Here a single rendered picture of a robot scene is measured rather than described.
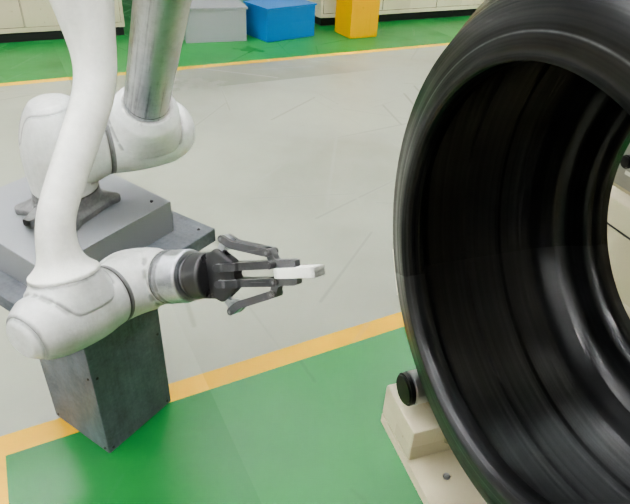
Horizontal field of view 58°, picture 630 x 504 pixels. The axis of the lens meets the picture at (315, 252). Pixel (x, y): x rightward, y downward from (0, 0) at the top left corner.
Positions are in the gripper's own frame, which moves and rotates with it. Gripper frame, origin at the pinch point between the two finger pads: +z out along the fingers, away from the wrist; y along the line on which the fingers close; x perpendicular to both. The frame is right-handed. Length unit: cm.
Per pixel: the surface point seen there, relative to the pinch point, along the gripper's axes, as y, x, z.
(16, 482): 59, -16, -113
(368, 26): -183, -503, -204
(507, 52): -19.8, 20.8, 35.2
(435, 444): 24.6, -1.7, 17.5
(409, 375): 14.2, 0.9, 15.8
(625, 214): 1, -70, 39
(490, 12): -23.7, 18.4, 33.7
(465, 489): 29.6, -0.4, 21.5
